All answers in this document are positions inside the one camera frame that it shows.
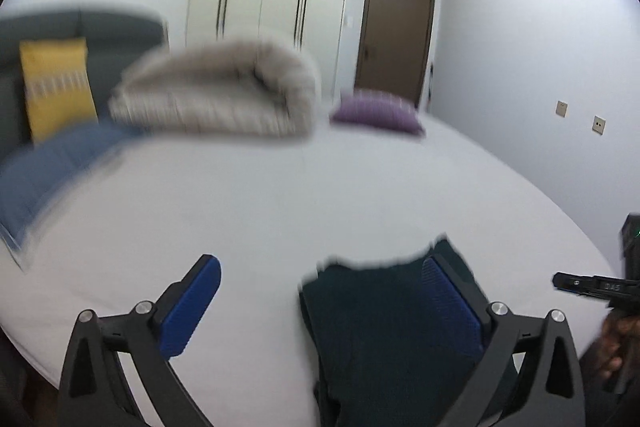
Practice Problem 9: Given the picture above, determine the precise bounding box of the person's right hand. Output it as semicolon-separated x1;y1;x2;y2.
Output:
582;311;632;383

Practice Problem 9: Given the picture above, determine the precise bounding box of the bed with white sheet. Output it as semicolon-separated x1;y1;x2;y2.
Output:
0;104;621;427

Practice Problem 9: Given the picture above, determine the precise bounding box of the dark green garment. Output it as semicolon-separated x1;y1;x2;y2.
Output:
298;234;521;427

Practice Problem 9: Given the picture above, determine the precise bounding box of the yellow cushion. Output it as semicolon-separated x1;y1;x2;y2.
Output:
19;38;98;142

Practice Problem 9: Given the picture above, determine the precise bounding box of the beige folded duvet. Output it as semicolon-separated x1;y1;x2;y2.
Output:
107;36;323;140

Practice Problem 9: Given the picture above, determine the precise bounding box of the blue pillow with beige border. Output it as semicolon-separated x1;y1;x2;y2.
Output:
0;119;151;268

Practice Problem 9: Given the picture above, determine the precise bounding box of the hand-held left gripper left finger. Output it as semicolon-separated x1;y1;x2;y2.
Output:
57;253;222;427

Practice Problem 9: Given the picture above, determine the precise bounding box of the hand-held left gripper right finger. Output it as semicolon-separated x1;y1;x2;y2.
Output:
421;254;587;427

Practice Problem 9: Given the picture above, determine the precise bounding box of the brown wooden door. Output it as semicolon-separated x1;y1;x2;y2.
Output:
354;0;436;108

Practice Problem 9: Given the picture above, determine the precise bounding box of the grey upholstered headboard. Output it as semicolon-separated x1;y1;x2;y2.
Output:
0;9;168;150

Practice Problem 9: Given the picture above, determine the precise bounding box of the purple pillow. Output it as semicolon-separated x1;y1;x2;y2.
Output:
330;89;426;138

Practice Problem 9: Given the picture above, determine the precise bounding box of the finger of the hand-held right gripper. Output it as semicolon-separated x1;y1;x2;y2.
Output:
552;272;640;309

